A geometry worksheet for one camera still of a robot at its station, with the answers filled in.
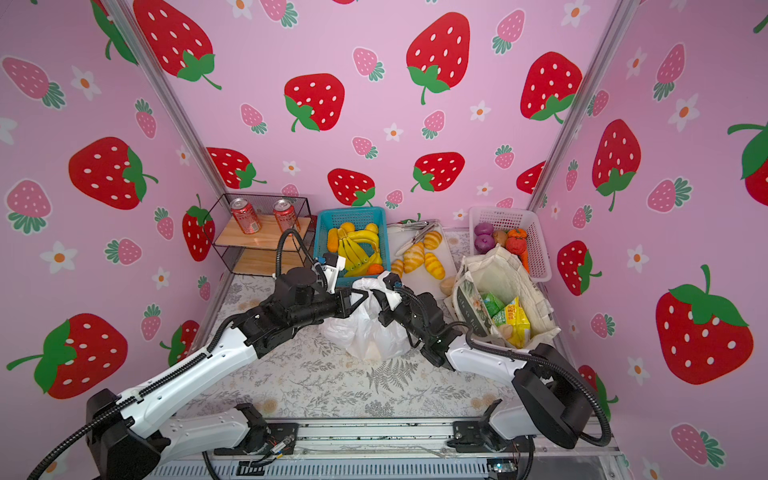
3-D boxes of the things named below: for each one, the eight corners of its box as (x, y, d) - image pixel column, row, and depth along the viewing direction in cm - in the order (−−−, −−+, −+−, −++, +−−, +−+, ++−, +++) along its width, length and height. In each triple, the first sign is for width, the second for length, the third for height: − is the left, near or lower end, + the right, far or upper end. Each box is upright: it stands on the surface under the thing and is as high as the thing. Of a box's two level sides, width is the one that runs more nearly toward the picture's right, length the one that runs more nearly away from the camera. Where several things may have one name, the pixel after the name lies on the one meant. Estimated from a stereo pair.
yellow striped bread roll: (437, 282, 107) (438, 278, 105) (418, 261, 113) (418, 257, 111) (449, 275, 109) (450, 271, 107) (429, 255, 115) (430, 251, 113)
